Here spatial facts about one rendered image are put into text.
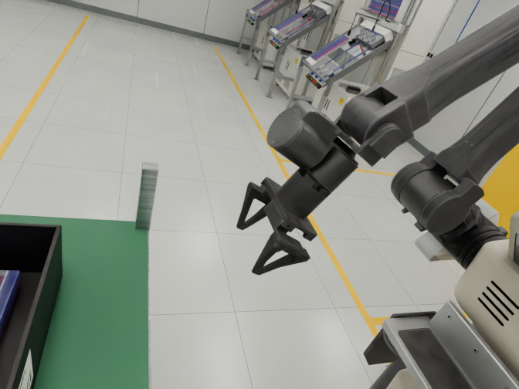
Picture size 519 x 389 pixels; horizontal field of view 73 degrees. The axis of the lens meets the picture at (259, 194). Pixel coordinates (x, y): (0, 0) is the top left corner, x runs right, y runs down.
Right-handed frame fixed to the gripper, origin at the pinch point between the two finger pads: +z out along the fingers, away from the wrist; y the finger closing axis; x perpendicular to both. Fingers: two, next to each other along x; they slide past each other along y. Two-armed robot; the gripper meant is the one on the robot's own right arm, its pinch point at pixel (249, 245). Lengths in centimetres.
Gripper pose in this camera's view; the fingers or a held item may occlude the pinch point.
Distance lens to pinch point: 54.3
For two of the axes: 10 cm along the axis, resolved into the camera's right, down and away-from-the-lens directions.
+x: 7.1, 4.2, 5.7
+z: -6.5, 7.0, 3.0
